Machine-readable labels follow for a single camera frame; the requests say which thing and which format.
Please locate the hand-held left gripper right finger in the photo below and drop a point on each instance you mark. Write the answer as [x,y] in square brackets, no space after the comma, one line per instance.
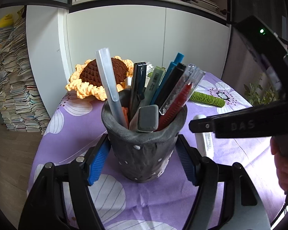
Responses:
[187,163]

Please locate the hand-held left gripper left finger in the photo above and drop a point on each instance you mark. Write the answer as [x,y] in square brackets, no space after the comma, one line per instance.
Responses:
[98,163]

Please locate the green crochet stem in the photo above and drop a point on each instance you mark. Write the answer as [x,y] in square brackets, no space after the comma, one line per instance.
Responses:
[207,98]

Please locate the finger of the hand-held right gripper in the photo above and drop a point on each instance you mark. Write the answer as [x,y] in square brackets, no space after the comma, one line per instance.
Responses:
[201,124]

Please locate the black utility knife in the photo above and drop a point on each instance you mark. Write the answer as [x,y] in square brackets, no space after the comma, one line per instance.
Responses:
[137,86]

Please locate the person's right hand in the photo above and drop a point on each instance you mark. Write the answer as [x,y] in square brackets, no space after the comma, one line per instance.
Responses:
[284,170]

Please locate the green potted plant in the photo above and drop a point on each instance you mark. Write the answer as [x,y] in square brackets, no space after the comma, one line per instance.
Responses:
[260,94]

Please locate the grey felt pen holder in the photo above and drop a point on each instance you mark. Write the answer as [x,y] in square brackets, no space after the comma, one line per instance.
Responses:
[134,158]

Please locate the wide stack of flat magazines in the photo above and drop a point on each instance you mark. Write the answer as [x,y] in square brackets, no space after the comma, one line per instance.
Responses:
[200,2]

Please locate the blue pen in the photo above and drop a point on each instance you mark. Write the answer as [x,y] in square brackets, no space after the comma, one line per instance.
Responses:
[175,67]

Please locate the red pen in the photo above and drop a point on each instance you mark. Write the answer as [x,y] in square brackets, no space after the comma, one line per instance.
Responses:
[176,107]

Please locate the small printed card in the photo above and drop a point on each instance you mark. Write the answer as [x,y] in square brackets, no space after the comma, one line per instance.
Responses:
[150,71]

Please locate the white bookcase cabinet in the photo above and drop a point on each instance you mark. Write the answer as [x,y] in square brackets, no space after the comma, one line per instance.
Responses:
[122,36]

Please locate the black pen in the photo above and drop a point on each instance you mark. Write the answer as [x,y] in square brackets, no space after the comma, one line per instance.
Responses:
[174,81]

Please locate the white correction tape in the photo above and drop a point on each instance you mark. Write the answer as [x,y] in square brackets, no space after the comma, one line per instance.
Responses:
[204,143]

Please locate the light green highlighter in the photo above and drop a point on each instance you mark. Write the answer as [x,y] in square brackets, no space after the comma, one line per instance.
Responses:
[154,81]

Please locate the purple floral tablecloth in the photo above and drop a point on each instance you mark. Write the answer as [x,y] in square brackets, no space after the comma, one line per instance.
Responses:
[139,203]

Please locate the grey eraser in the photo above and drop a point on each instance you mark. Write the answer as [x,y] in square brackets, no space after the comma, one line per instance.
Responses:
[147,118]

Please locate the frosted translucent pen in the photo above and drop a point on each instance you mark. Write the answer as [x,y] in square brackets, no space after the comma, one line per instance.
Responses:
[108,81]

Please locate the crochet sunflower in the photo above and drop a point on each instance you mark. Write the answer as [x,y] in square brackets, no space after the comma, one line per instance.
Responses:
[91,73]

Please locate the clear capped patterned pen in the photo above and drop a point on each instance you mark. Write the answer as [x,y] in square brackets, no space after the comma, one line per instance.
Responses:
[182,93]

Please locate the tall pile of papers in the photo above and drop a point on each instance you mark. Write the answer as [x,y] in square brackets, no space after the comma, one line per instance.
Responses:
[16,88]

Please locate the yellow plush toy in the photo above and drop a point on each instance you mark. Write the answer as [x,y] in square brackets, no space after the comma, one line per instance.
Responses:
[4,21]

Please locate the orange highlighter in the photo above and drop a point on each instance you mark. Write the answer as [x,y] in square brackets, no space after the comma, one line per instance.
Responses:
[125,116]

